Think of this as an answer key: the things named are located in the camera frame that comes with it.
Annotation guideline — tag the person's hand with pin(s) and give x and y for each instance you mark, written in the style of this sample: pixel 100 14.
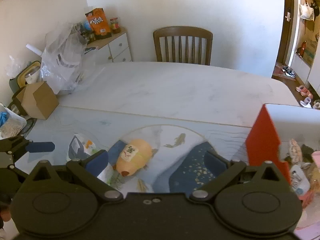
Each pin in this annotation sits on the person's hand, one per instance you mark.
pixel 5 214

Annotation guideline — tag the white wall cabinets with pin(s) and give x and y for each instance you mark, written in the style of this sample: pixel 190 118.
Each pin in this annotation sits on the white wall cabinets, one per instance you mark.
pixel 305 55

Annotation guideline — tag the white side cabinet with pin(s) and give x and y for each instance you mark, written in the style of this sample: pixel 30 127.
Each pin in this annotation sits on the white side cabinet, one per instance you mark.
pixel 113 49

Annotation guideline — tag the sneakers on floor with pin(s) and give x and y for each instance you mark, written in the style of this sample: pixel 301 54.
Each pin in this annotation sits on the sneakers on floor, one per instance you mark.
pixel 288 72

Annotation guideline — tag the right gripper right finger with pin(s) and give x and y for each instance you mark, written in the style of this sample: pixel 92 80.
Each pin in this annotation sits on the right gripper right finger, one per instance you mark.
pixel 226 173

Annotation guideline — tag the green bag with cup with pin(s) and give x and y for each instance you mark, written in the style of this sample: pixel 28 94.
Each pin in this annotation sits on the green bag with cup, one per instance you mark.
pixel 19 81

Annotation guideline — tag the sauce bottles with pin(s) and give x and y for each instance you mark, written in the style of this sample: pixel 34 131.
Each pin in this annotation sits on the sauce bottles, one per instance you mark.
pixel 115 25

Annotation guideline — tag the pink slippers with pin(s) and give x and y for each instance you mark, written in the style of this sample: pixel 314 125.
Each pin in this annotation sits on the pink slippers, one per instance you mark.
pixel 307 95

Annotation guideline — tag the orange snack bag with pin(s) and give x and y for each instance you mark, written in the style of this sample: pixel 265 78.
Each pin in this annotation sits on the orange snack bag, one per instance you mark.
pixel 98 23

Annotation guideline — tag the snack packets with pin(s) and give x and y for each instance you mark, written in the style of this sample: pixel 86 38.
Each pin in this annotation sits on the snack packets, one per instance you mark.
pixel 304 171

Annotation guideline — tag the brown entrance door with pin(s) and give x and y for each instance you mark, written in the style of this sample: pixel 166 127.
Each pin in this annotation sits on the brown entrance door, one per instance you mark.
pixel 289 33

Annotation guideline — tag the orange capybara plush toy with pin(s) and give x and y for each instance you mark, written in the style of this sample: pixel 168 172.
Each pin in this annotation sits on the orange capybara plush toy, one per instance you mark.
pixel 135 155

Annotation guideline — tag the clear plastic bag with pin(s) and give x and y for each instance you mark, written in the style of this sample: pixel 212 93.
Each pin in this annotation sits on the clear plastic bag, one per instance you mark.
pixel 67 65

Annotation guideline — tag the brown cardboard box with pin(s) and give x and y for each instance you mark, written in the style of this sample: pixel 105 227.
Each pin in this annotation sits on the brown cardboard box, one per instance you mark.
pixel 37 100

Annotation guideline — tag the brown wooden chair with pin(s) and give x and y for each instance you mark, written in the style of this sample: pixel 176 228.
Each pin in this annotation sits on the brown wooden chair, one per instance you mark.
pixel 183 44

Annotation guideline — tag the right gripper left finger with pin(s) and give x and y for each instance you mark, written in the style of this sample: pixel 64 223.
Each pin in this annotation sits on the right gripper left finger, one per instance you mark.
pixel 88 170

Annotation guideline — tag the white tote bag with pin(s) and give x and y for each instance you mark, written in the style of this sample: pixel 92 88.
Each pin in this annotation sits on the white tote bag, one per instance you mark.
pixel 306 12

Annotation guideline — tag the red cardboard shoe box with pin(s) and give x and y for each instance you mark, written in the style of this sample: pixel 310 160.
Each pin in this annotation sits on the red cardboard shoe box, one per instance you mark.
pixel 269 138

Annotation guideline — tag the bag of oats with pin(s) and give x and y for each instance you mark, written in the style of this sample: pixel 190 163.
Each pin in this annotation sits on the bag of oats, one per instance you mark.
pixel 12 125

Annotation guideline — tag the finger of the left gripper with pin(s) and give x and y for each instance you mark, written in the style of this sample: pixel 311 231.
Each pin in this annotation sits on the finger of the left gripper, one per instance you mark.
pixel 40 147

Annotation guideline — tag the dark blue tissue pack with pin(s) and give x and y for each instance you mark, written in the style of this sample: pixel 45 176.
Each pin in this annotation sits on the dark blue tissue pack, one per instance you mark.
pixel 82 148

